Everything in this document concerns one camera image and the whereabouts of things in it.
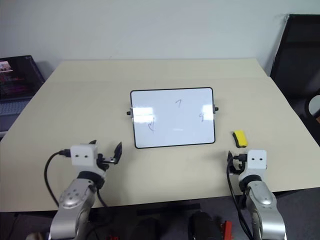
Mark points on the open laptop with dark screen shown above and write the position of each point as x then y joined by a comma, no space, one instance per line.
15,80

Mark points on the black curved armrest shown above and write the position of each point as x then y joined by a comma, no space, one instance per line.
307,105

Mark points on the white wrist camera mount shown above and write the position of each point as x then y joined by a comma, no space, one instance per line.
83,156
256,160

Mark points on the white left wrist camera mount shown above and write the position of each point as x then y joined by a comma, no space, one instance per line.
83,156

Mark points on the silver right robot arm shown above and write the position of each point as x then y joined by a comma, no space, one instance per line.
262,200

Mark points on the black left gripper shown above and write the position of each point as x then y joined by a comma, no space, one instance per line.
106,162

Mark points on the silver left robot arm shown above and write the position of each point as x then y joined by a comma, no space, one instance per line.
72,197

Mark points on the red plastic object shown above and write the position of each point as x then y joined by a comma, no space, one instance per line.
227,230

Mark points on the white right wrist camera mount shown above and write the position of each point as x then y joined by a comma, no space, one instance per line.
256,160

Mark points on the large dark rounded shape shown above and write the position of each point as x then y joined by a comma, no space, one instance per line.
203,226

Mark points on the black chair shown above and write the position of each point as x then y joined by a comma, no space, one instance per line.
295,62

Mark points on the small black-framed whiteboard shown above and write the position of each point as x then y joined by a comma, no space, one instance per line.
172,117

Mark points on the yellow and black eraser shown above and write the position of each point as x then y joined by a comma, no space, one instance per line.
241,137

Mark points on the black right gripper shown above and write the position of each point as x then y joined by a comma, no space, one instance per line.
237,167

